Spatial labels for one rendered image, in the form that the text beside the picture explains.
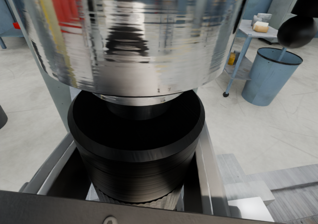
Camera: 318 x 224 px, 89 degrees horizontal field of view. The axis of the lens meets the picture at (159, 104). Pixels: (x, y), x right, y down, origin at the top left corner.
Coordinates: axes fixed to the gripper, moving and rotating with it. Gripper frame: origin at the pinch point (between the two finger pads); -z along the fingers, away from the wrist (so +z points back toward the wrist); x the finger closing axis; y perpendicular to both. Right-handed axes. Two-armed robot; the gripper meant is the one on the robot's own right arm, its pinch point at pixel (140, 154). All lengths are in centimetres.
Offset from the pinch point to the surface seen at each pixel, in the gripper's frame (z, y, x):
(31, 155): -68, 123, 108
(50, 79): -30.6, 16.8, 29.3
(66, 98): -31.2, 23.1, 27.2
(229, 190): -8.9, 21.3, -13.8
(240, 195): -8.3, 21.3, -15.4
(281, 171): -21, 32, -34
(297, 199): -13.9, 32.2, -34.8
